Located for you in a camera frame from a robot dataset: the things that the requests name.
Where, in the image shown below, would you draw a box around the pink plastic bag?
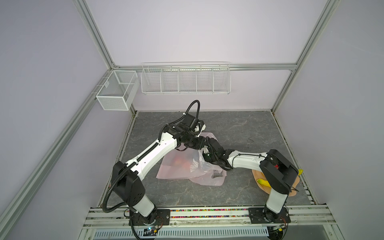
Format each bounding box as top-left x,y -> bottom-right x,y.
157,149 -> 227,187

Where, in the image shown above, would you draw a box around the red fruit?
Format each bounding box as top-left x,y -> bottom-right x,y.
174,158 -> 189,168

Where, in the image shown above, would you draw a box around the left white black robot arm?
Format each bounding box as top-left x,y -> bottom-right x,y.
102,100 -> 205,221

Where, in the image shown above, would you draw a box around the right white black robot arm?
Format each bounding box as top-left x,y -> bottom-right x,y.
202,137 -> 299,224

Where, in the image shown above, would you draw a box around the beige wavy fruit plate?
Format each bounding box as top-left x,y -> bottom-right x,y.
252,170 -> 300,197

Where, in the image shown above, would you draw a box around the yellow banana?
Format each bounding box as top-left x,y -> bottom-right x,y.
257,179 -> 271,188

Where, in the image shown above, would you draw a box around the small white mesh basket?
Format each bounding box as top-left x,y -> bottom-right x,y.
96,70 -> 140,111

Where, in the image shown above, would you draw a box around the white vent grille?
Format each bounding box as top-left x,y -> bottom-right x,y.
93,227 -> 270,240

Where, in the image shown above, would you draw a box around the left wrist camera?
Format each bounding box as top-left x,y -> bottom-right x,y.
194,121 -> 206,133

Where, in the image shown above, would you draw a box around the long white wire basket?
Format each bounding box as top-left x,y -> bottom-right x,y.
141,62 -> 232,95

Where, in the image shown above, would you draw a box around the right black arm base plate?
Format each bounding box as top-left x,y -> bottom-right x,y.
249,207 -> 291,224

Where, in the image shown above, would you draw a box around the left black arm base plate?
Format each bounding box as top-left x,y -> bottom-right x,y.
129,209 -> 171,226

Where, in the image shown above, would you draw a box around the aluminium mounting rail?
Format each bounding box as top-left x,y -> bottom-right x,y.
83,205 -> 336,229

